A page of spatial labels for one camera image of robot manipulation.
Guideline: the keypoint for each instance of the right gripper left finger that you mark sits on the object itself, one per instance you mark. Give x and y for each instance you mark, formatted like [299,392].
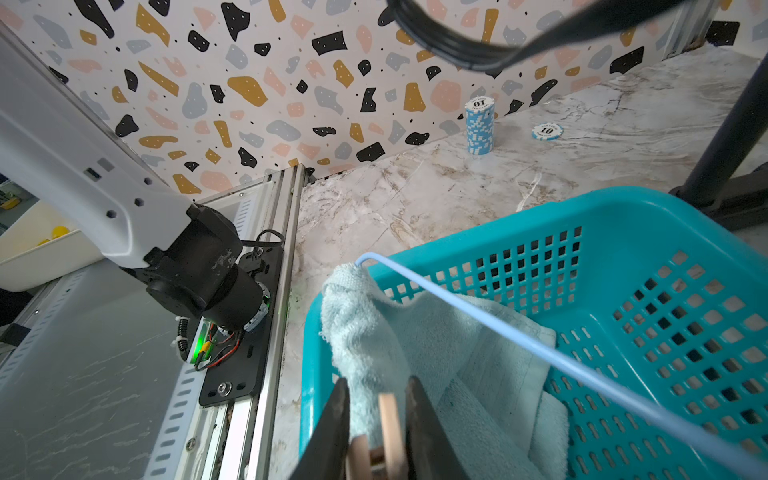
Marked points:
[325,455]

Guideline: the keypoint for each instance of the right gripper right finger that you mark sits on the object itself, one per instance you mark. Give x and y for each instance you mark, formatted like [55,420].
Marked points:
[429,452]

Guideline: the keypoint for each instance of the light blue towel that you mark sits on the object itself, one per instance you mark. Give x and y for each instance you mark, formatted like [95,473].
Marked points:
[488,393]

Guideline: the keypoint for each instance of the light blue wire hanger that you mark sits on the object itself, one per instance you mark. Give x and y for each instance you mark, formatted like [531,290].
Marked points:
[730,456]

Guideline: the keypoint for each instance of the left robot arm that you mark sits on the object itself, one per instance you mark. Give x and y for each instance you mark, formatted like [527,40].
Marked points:
[54,146]

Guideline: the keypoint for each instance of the single blue poker chip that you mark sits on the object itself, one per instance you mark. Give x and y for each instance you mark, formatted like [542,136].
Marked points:
[547,131]

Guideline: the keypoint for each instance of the blue poker chip stack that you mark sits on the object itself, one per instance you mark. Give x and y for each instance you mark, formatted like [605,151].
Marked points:
[480,116]

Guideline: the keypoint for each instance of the black clothes rack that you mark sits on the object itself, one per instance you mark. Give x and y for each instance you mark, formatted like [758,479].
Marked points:
[734,202]

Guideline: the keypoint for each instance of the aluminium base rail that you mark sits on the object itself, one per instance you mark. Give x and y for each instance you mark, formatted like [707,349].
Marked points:
[97,389]

